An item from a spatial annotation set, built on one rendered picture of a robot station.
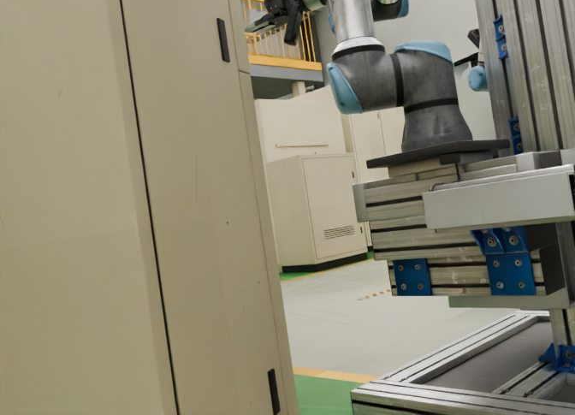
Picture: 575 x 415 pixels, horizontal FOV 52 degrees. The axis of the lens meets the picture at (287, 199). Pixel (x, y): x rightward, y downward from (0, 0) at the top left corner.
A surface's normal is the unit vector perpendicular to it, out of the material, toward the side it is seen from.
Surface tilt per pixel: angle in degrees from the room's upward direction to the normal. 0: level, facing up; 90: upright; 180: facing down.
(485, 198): 90
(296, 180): 90
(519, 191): 90
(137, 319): 90
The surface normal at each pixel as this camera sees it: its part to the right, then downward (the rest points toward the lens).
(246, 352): 0.90, -0.14
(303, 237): -0.71, 0.08
